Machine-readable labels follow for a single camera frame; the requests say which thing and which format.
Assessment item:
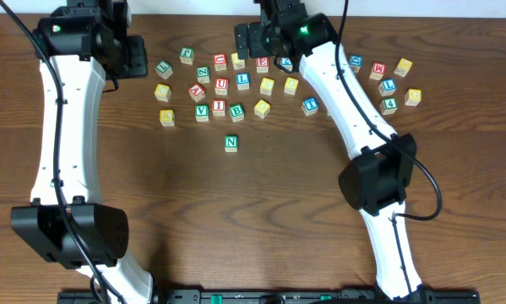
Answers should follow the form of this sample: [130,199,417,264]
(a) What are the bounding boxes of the green Z block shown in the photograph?
[196,66,210,84]

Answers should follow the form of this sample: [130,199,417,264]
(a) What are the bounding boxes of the red A block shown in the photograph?
[188,83,206,102]

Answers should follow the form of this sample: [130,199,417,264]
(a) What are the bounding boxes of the black cable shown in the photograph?
[335,0,443,295]
[0,0,127,304]

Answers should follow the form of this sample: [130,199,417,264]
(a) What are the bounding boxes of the yellow o block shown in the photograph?
[253,100,271,119]
[284,77,299,95]

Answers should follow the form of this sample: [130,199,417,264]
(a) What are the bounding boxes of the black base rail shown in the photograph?
[57,288,482,304]

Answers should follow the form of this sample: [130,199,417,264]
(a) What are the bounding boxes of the red E block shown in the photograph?
[256,57,269,73]

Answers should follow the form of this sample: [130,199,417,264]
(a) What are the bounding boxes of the yellow O block lower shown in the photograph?
[253,100,271,119]

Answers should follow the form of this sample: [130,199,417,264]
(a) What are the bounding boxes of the left black cable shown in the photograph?
[0,0,127,304]

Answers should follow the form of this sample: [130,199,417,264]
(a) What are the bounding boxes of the red I block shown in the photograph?
[212,100,226,117]

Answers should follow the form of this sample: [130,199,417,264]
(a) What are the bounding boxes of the green N block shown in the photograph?
[225,135,238,153]

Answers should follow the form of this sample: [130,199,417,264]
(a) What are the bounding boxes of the right black cable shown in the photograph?
[335,0,443,295]

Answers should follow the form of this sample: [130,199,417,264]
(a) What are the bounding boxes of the yellow C block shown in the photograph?
[154,84,171,102]

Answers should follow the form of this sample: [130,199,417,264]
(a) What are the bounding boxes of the yellow block far right top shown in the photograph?
[394,57,413,78]

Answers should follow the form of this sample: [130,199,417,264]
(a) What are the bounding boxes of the yellow G block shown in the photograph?
[405,89,422,106]

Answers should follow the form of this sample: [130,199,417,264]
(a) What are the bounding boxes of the blue L block right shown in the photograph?
[378,79,397,96]

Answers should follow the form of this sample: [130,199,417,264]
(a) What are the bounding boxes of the blue 2 block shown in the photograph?
[279,57,293,73]

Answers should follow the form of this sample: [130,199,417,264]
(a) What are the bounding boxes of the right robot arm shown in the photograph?
[235,0,422,301]

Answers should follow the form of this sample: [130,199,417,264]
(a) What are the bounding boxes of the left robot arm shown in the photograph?
[11,0,159,303]

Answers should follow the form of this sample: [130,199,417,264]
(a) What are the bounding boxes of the green 4 block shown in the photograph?
[379,98,399,115]

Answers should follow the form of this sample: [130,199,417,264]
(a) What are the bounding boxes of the green B block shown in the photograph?
[229,103,245,122]

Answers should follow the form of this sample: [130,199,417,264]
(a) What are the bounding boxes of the blue D block right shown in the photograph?
[348,55,363,73]

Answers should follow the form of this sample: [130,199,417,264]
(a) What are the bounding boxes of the yellow K block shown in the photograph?
[159,109,176,127]

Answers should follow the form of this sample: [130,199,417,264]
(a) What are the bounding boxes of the yellow block top row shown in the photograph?
[231,52,246,70]

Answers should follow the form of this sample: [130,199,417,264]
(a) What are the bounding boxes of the red M block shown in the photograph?
[369,62,386,80]

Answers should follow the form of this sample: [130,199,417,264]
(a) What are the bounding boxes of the blue l block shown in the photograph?
[378,79,397,96]
[236,73,250,90]

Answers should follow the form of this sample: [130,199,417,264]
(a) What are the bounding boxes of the green V block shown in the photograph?
[194,104,209,122]

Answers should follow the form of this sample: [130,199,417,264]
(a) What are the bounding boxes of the blue T block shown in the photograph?
[302,97,318,117]

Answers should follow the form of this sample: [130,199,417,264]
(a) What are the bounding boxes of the green L block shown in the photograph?
[155,61,173,79]

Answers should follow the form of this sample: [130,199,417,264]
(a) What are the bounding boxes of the yellow S block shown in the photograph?
[259,77,275,96]

